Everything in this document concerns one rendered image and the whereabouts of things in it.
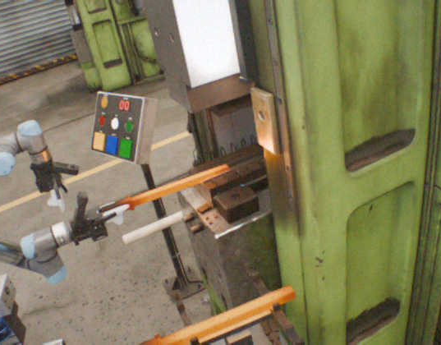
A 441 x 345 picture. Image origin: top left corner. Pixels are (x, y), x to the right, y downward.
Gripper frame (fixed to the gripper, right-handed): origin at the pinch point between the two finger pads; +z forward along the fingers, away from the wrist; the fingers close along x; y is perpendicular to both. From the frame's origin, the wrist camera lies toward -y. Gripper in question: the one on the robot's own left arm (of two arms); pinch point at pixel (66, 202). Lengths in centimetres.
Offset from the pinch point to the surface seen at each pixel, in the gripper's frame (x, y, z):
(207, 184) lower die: 25, -54, -6
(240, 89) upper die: 25, -71, -36
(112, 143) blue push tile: -25.8, -21.5, -8.2
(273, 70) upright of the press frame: 52, -74, -49
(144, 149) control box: -15.2, -34.8, -5.9
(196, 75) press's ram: 33, -57, -46
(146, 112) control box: -19.1, -39.9, -20.1
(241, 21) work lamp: 45, -69, -61
